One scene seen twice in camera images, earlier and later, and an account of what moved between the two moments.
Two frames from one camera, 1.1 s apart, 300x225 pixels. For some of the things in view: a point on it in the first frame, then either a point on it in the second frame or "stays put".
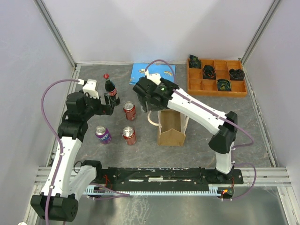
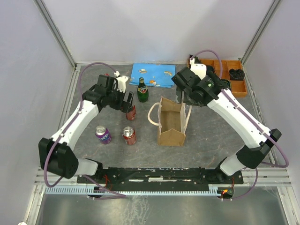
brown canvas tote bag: (172, 127) stays put
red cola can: (130, 109) stays put
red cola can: (129, 134) stays put
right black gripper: (150, 108) to (185, 97)
